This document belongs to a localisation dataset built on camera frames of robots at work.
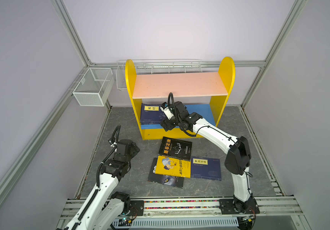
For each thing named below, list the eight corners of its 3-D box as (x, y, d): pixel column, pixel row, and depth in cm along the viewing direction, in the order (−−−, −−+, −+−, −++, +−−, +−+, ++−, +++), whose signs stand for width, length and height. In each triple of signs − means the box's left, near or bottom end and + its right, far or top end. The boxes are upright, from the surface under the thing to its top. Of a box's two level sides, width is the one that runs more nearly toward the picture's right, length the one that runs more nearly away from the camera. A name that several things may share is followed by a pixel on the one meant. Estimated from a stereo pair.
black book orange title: (157, 155, 94) (157, 153, 92) (162, 138, 102) (162, 136, 100) (190, 161, 91) (190, 159, 89) (192, 144, 100) (192, 141, 97)
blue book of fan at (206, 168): (190, 177, 86) (191, 176, 84) (190, 157, 94) (191, 156, 92) (221, 180, 85) (222, 179, 83) (218, 159, 93) (219, 158, 91)
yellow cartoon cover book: (155, 173, 87) (154, 172, 85) (158, 157, 93) (158, 155, 91) (189, 178, 85) (190, 177, 83) (190, 161, 92) (191, 159, 89)
